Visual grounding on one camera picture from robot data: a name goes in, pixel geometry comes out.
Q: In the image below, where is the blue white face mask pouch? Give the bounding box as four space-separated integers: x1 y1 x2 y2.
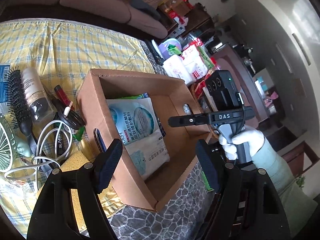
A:
106 98 163 145

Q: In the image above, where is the green plastic wipes pack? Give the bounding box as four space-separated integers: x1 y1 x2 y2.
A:
120 93 149 100

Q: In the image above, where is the black hair brush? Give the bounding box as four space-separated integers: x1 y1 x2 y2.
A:
6 67 37 155

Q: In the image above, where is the light green sleeved forearm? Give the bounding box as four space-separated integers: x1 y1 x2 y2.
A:
252 140 318 237

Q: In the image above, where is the white gloved right hand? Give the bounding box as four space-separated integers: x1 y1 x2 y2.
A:
219 126 265 160

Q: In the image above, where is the yellow sponge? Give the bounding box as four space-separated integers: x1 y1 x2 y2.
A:
60 151 126 230

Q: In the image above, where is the black mascara tube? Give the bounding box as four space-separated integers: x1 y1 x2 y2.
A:
53 128 65 157

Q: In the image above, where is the grey patterned fleece blanket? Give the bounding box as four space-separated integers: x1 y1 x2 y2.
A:
107 39 216 240

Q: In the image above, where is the white tissue packs stack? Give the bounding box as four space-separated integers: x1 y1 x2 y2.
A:
163 44 215 86

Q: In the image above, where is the white paper pouch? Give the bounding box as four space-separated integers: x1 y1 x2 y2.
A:
125 129 170 180

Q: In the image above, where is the cardboard box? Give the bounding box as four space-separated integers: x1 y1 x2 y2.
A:
77 69 213 212

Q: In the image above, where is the white cosmetic bottle black cap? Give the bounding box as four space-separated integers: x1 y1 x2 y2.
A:
21 67 52 123

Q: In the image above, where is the mint green handheld fan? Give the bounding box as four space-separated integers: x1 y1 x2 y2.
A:
0 115 33 173

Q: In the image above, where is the brown sofa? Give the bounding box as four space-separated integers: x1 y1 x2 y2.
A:
1 0 168 40

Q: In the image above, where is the blue white tissue pack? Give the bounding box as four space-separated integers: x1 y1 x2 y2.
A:
0 64 10 103

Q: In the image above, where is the white charging cable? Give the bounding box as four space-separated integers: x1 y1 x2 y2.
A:
3 101 74 193

